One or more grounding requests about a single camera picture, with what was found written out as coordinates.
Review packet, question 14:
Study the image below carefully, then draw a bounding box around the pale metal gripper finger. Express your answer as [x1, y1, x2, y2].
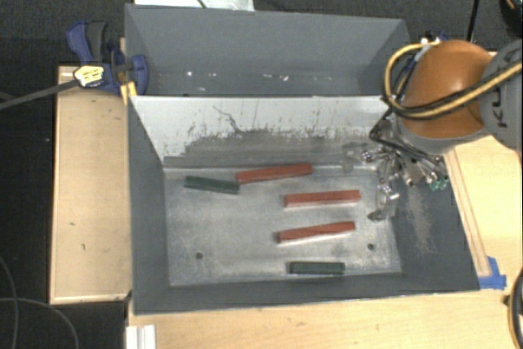
[344, 147, 383, 173]
[367, 182, 400, 223]

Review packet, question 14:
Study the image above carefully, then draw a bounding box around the pale wood flat board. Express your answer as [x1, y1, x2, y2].
[48, 65, 134, 306]

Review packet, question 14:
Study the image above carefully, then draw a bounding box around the grey metal bin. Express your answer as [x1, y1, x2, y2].
[123, 2, 481, 316]

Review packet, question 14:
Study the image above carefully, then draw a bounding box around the red-brown flat block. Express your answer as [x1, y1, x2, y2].
[283, 189, 363, 210]
[235, 162, 315, 186]
[273, 220, 357, 245]

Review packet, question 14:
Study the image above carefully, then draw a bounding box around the dark green flat block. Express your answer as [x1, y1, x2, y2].
[182, 174, 241, 196]
[288, 260, 347, 276]

